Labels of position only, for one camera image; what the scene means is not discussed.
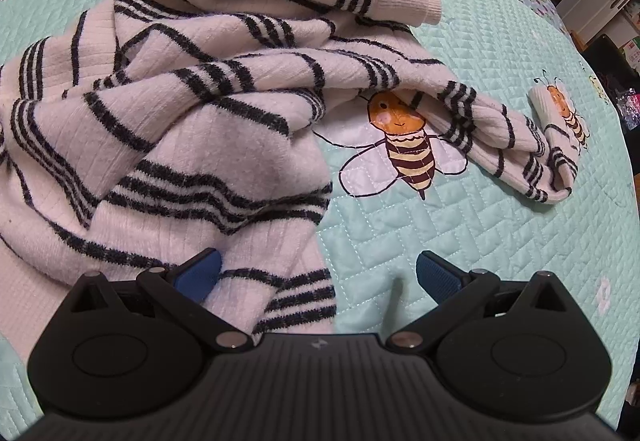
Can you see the pink plastic bag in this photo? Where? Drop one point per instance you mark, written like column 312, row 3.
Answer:
column 630, row 108

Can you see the black chair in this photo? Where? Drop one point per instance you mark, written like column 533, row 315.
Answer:
column 607, row 58

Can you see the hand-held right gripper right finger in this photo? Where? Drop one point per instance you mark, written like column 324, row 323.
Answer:
column 437, row 278

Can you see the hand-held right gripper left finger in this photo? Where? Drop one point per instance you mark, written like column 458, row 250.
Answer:
column 200, row 276

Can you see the mint bee-print quilted bedspread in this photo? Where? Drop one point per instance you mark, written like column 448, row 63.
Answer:
column 450, row 231

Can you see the white black-striped sweater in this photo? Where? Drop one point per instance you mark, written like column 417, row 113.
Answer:
column 200, row 96

